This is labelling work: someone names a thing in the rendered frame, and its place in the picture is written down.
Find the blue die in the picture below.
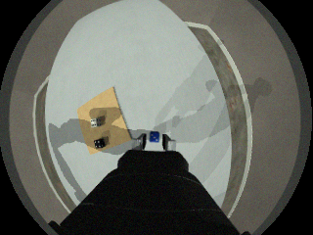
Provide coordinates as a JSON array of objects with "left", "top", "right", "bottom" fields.
[{"left": 150, "top": 131, "right": 159, "bottom": 142}]

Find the tan flat square mat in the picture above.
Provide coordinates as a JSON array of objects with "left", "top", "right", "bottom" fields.
[{"left": 77, "top": 87, "right": 132, "bottom": 155}]

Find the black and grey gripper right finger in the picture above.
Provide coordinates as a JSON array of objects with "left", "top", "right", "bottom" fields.
[{"left": 162, "top": 134, "right": 176, "bottom": 151}]

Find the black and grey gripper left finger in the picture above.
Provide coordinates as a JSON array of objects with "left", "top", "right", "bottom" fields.
[{"left": 132, "top": 133, "right": 147, "bottom": 150}]

